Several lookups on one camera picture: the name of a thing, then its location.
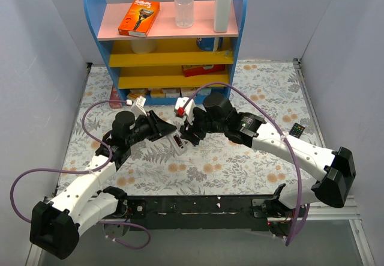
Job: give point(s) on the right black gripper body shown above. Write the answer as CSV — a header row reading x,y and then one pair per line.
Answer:
x,y
198,126

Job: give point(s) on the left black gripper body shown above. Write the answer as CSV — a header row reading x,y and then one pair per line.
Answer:
x,y
153,126

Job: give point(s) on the white remote control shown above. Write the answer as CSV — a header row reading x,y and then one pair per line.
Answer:
x,y
177,143

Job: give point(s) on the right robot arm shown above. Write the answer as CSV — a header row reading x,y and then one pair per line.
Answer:
x,y
332,172

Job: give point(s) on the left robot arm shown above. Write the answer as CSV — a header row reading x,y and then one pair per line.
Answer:
x,y
56,226

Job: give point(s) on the black TV remote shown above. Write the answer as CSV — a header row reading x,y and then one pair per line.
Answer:
x,y
296,130

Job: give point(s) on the light blue tissue pack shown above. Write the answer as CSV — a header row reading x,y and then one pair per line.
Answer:
x,y
205,91

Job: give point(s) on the yellow soap box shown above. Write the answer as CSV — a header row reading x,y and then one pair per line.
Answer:
x,y
135,93

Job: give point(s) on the red flat box on shelf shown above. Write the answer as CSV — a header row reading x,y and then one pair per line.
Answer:
x,y
197,70

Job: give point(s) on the blue wooden shelf unit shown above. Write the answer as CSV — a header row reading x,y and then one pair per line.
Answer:
x,y
175,46

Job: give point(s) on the floral table mat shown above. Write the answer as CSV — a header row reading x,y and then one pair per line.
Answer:
x,y
217,166

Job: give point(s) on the blue white round container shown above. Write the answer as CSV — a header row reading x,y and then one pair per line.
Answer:
x,y
209,44

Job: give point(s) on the white cup on shelf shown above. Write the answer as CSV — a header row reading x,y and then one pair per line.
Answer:
x,y
143,46

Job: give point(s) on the black base bar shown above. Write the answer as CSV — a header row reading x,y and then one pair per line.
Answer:
x,y
202,211

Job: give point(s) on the orange Gillette razor box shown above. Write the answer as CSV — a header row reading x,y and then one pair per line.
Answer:
x,y
139,18

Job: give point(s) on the clear plastic water bottle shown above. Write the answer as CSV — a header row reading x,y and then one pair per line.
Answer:
x,y
184,13

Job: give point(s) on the white tall bottle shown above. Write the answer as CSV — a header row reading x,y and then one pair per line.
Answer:
x,y
222,15

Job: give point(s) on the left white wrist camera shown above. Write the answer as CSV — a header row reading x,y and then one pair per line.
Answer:
x,y
137,106

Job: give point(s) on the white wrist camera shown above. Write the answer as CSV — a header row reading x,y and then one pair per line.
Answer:
x,y
137,106
184,109

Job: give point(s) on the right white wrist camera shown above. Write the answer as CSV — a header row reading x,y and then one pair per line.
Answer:
x,y
184,109

